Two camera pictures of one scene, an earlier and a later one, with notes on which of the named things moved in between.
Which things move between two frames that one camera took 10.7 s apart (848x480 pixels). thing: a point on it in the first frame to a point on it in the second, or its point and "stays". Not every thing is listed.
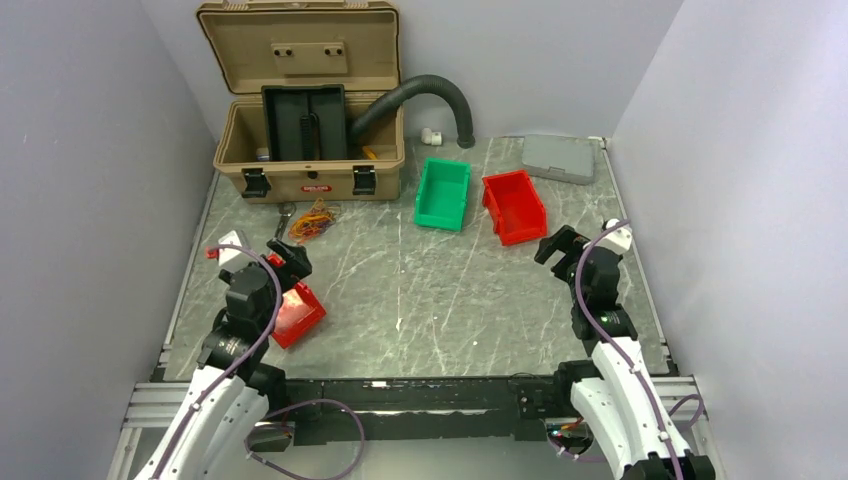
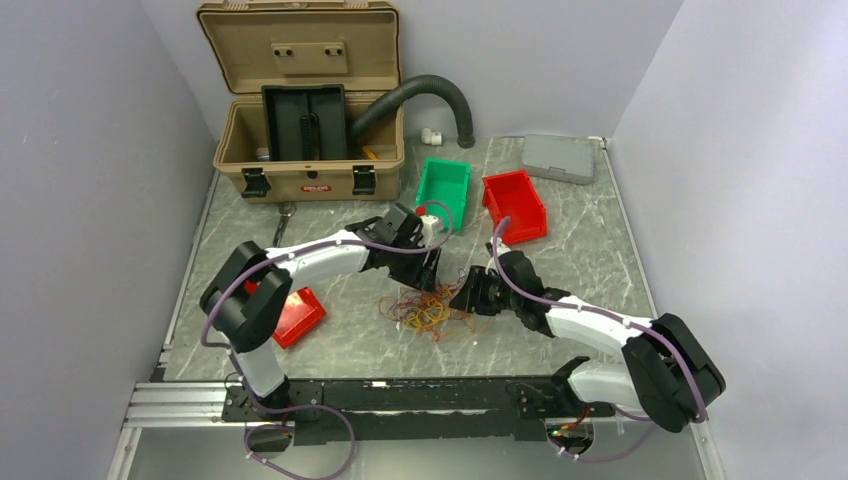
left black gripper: (294, 267) to (421, 277)
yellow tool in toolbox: (370, 154) stays
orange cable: (306, 226) to (428, 305)
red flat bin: (299, 310) stays
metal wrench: (287, 210) stays
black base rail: (422, 410) stays
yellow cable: (321, 212) to (426, 314)
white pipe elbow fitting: (430, 137) stays
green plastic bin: (442, 194) stays
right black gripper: (566, 240) to (471, 296)
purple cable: (320, 225) to (425, 309)
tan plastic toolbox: (255, 44) stays
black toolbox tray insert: (306, 122) stays
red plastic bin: (514, 208) stays
